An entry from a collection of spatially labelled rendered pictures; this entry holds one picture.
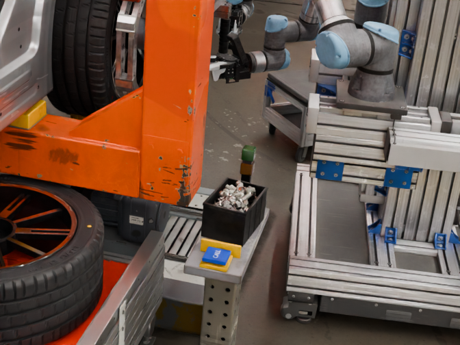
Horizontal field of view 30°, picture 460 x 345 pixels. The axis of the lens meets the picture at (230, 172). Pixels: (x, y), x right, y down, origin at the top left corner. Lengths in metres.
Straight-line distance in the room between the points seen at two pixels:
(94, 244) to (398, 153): 0.98
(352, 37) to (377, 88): 0.20
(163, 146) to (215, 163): 1.59
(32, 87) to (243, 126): 2.04
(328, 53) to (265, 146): 1.75
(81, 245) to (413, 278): 1.16
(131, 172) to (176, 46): 0.44
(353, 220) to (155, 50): 1.22
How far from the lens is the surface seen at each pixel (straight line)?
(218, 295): 2.67
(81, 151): 2.66
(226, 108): 4.78
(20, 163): 2.77
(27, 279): 2.32
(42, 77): 2.75
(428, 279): 3.01
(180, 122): 2.51
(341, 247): 3.13
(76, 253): 2.41
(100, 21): 2.83
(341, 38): 2.64
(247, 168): 2.73
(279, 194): 3.89
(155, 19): 2.43
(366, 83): 2.76
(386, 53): 2.74
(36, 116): 2.76
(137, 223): 2.93
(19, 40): 2.63
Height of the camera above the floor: 1.78
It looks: 26 degrees down
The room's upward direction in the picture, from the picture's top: 5 degrees clockwise
